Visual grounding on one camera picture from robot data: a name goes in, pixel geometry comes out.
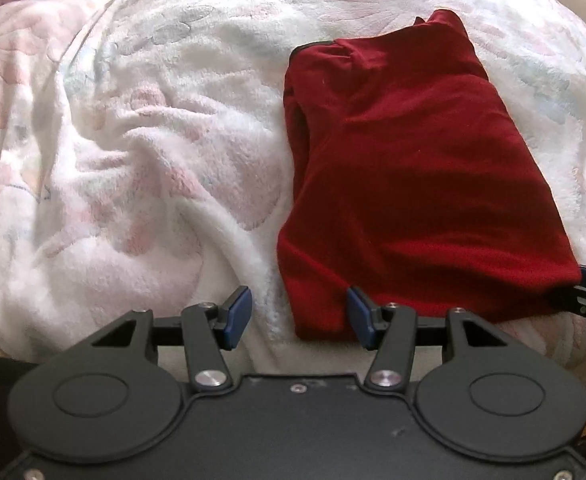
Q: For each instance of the white floral fleece blanket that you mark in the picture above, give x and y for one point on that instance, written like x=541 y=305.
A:
x=138 y=160

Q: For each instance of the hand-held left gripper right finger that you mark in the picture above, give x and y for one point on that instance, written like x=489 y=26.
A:
x=360 y=317

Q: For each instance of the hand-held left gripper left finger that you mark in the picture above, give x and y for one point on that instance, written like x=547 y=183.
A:
x=237 y=316

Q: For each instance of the red shirt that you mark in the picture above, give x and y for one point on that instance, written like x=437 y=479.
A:
x=413 y=175

